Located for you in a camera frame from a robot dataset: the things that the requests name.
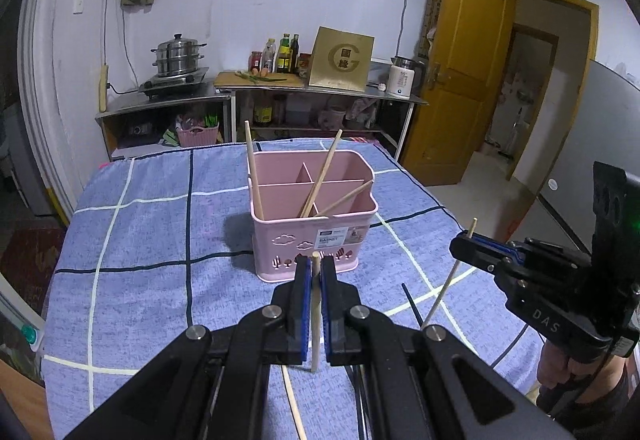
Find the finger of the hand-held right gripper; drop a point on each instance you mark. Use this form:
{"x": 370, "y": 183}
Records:
{"x": 475, "y": 252}
{"x": 500, "y": 245}

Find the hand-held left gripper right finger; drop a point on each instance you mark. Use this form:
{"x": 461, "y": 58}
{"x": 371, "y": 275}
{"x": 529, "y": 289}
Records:
{"x": 330, "y": 305}

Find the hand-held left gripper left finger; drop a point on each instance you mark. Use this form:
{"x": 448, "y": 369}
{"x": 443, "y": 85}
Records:
{"x": 300, "y": 305}

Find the pale wooden chopstick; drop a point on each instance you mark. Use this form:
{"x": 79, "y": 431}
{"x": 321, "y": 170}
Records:
{"x": 444, "y": 288}
{"x": 350, "y": 195}
{"x": 254, "y": 170}
{"x": 294, "y": 402}
{"x": 327, "y": 160}
{"x": 315, "y": 320}

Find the pink plastic utensil basket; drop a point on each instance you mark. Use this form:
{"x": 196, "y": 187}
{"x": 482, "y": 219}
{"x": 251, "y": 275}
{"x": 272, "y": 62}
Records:
{"x": 285, "y": 245}

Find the black chopstick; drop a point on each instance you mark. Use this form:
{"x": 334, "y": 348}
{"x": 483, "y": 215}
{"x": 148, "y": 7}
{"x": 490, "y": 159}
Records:
{"x": 411, "y": 304}
{"x": 366, "y": 400}
{"x": 358, "y": 400}

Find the person's right forearm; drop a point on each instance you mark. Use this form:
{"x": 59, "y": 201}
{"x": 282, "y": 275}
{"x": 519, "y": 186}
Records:
{"x": 615, "y": 420}

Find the person's right hand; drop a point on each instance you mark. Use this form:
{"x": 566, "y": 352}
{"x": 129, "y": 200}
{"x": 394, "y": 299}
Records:
{"x": 600, "y": 380}

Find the grey partition panel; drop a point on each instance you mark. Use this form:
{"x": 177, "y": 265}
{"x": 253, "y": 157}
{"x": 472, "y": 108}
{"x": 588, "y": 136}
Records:
{"x": 590, "y": 120}

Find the blue checked table cloth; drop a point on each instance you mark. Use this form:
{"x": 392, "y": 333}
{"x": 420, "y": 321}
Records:
{"x": 150, "y": 220}

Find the floral cloth bag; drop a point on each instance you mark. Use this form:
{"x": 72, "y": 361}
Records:
{"x": 361, "y": 114}

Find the yellow wooden door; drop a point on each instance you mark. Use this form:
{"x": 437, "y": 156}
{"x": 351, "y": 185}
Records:
{"x": 460, "y": 70}

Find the ceramic crock pot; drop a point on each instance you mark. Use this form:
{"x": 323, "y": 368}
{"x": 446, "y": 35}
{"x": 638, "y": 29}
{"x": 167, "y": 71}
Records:
{"x": 332, "y": 118}

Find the white electric kettle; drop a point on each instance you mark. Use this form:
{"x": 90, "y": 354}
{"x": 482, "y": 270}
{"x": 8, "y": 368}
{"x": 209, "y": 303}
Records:
{"x": 400, "y": 80}

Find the grey storage container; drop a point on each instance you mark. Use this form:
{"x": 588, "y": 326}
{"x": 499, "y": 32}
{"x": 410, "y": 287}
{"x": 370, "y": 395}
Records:
{"x": 299, "y": 111}

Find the brown storage jar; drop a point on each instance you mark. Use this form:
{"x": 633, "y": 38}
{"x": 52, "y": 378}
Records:
{"x": 262, "y": 112}

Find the small pink woven basket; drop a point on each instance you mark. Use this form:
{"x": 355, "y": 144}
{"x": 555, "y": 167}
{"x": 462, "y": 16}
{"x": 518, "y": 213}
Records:
{"x": 197, "y": 136}

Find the stainless steel counter table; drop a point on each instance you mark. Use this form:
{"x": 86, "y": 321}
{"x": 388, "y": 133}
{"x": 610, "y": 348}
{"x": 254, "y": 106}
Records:
{"x": 260, "y": 91}
{"x": 125, "y": 106}

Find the wooden cutting board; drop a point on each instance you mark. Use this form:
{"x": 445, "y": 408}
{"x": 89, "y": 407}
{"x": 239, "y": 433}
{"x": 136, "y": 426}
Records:
{"x": 290, "y": 82}

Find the green onion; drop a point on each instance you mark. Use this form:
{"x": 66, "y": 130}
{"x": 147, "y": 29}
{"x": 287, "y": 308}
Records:
{"x": 260, "y": 78}

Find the gold square box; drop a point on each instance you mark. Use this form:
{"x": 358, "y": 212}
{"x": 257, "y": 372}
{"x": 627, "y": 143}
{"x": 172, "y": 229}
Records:
{"x": 342, "y": 60}

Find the orange carrot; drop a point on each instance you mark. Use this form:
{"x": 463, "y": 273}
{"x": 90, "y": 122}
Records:
{"x": 257, "y": 71}

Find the red label jar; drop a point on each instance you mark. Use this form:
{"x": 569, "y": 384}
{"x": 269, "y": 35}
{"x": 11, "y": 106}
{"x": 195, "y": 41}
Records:
{"x": 304, "y": 66}

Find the red sauce jar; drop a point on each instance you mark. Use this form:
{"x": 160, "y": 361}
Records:
{"x": 256, "y": 61}

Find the clear plastic bottle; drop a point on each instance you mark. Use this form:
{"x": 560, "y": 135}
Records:
{"x": 270, "y": 55}

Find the dark sauce bottle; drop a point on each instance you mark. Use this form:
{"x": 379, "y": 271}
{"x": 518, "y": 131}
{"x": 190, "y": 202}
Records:
{"x": 295, "y": 52}

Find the steel cooktop stove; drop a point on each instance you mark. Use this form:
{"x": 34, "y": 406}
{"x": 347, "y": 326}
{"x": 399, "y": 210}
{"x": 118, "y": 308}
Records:
{"x": 175, "y": 82}

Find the red patterned rug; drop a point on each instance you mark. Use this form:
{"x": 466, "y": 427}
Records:
{"x": 30, "y": 270}

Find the steel steamer pot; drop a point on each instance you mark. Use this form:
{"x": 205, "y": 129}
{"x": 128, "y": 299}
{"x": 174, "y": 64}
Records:
{"x": 177, "y": 55}

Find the yellowed power strip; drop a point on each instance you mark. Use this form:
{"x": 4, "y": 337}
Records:
{"x": 103, "y": 87}

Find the yellow door frame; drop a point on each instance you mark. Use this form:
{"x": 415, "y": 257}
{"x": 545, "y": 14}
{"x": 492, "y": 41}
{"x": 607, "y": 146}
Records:
{"x": 590, "y": 50}

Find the white arched doorway frame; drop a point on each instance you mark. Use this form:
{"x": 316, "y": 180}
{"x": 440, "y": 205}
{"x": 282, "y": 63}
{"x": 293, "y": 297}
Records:
{"x": 45, "y": 70}

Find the white wall switch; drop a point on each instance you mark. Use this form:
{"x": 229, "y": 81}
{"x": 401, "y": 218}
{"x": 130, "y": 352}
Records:
{"x": 77, "y": 2}

